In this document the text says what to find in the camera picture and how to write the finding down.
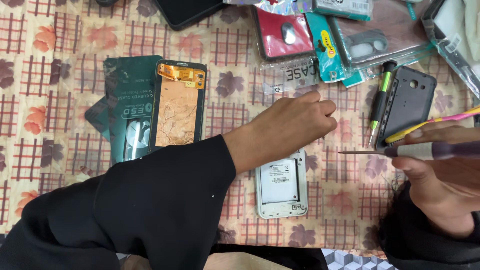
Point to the small dark object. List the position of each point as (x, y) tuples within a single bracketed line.
[(107, 2)]

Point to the holographic clear packet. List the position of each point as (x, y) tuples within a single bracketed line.
[(270, 4)]

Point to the red phone case in packet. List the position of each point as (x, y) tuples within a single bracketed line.
[(281, 33)]

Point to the yellow pink pry tool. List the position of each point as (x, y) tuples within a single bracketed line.
[(450, 119)]

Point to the dark green flat packet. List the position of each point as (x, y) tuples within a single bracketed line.
[(96, 118)]

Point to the phone display with copper back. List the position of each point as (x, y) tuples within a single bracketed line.
[(177, 112)]

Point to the dark grey phone back cover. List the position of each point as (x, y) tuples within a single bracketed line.
[(408, 101)]

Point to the clear packet with black case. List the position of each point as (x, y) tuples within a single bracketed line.
[(455, 41)]

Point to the teal packaged phone case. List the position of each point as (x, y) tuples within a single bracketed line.
[(375, 41)]

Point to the teal edged packet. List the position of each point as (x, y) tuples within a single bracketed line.
[(343, 8)]

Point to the person's left hand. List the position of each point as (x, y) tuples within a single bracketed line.
[(285, 123)]

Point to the purple grey precision screwdriver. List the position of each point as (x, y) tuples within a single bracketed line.
[(423, 150)]

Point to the person's left fingers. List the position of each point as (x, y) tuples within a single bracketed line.
[(322, 112)]

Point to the white phone frame with battery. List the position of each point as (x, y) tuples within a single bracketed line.
[(279, 185)]

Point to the green screen protector packet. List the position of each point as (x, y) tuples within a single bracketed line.
[(127, 97)]

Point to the green black precision screwdriver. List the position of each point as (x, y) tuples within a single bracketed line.
[(380, 97)]

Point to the floral checked tablecloth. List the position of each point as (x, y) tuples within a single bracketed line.
[(67, 41)]

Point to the person's right hand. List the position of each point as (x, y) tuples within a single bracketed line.
[(446, 187)]

